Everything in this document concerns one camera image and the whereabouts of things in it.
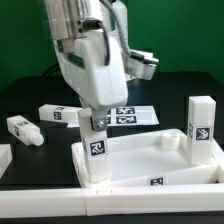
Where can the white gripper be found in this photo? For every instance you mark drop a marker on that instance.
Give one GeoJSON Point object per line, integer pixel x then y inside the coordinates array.
{"type": "Point", "coordinates": [102, 86]}

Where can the white desk top tray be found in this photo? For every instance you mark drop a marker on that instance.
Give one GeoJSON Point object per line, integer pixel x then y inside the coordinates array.
{"type": "Point", "coordinates": [153, 158]}

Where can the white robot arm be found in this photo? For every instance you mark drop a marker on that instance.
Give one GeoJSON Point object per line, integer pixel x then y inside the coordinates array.
{"type": "Point", "coordinates": [73, 19]}

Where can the paper sheet with markers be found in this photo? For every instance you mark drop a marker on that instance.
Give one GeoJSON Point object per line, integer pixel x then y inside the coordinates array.
{"type": "Point", "coordinates": [121, 116]}

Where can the white front fence bar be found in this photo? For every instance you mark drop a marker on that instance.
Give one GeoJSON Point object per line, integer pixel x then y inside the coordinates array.
{"type": "Point", "coordinates": [106, 201]}

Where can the white fence bar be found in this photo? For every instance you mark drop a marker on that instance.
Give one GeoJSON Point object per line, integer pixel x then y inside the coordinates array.
{"type": "Point", "coordinates": [5, 157]}
{"type": "Point", "coordinates": [106, 201]}

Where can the white left fence bar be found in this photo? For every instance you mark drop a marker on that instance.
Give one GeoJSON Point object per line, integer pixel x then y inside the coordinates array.
{"type": "Point", "coordinates": [5, 157]}

